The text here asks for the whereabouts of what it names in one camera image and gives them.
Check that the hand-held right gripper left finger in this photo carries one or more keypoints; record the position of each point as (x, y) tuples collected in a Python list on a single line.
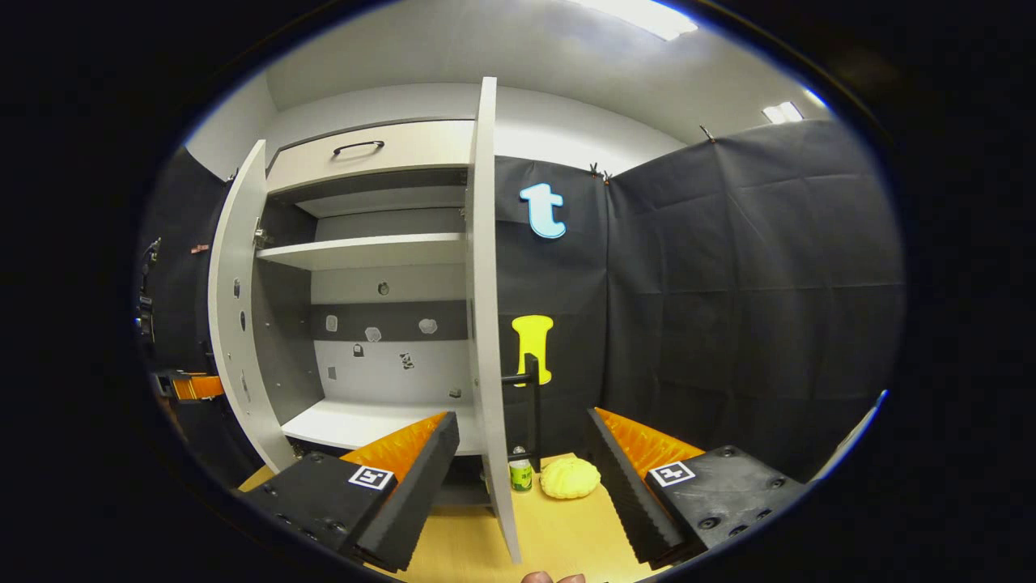
[(421, 494)]

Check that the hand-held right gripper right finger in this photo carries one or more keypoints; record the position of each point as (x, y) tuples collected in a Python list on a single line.
[(627, 494)]

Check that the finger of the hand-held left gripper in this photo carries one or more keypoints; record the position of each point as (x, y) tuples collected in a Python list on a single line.
[(201, 387), (182, 374)]

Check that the grey double-door shoe cabinet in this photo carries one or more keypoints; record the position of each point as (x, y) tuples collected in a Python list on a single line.
[(283, 324)]

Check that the beige cabinet door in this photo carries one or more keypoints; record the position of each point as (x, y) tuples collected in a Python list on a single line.
[(235, 283), (486, 283)]

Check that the white cabinet bottom board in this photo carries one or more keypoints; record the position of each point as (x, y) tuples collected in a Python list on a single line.
[(364, 425)]

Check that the metal door hinge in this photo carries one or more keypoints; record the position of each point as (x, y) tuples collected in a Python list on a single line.
[(261, 236)]

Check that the white cabinet shelf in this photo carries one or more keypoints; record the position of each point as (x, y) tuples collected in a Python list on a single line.
[(364, 251)]

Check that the beige cabinet drawer front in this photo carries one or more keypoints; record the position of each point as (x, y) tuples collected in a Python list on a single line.
[(421, 150)]

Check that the yellow bumpy soft toy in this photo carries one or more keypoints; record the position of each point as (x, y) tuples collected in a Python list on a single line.
[(570, 478)]

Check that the dark metal stand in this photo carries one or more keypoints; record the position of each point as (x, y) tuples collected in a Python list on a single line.
[(147, 300)]

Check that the green can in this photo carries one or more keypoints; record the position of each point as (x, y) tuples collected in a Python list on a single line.
[(521, 474)]

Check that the black backdrop cloth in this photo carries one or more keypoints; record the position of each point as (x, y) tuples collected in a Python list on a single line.
[(753, 283)]

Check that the small ceiling light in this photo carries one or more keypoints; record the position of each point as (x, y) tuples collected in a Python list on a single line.
[(782, 112)]

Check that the long ceiling light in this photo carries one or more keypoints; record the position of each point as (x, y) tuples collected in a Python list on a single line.
[(639, 16)]

